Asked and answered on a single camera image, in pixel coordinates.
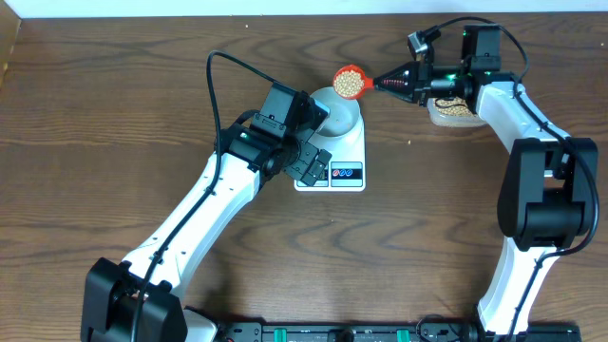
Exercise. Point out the clear plastic container of soybeans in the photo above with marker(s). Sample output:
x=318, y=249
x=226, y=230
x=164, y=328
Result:
x=452, y=112

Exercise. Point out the red measuring scoop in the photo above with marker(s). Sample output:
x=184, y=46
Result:
x=350, y=82

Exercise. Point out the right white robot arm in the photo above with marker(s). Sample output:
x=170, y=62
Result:
x=548, y=206

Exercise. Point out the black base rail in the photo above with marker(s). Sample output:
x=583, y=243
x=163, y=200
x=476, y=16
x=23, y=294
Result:
x=431, y=328

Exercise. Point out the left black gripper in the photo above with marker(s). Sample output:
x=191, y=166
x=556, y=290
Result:
x=307, y=155

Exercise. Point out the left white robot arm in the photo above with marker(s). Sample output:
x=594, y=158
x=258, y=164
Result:
x=139, y=299

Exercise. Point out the grey round bowl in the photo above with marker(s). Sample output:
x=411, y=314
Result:
x=344, y=115

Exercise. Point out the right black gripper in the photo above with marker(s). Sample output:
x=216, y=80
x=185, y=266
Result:
x=417, y=83

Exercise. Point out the white digital kitchen scale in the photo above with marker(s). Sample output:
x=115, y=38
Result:
x=346, y=170

